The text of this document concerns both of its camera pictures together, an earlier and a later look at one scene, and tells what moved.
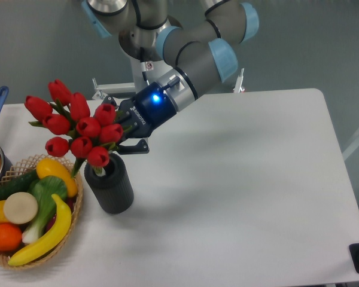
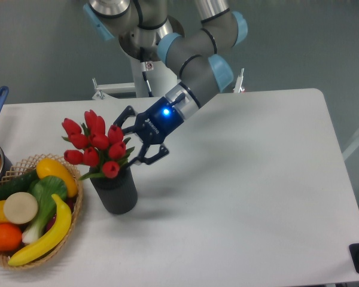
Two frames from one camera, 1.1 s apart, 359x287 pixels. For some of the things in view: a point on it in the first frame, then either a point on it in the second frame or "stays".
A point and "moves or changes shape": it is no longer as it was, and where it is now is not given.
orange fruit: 5,237 stays
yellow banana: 52,239 stays
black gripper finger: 141,147 → 163,152
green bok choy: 43,188 stays
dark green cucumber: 18,184 stays
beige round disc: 20,208 stays
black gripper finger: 109,99 → 127,112
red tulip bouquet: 93,134 moves or changes shape
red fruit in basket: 71,201 stays
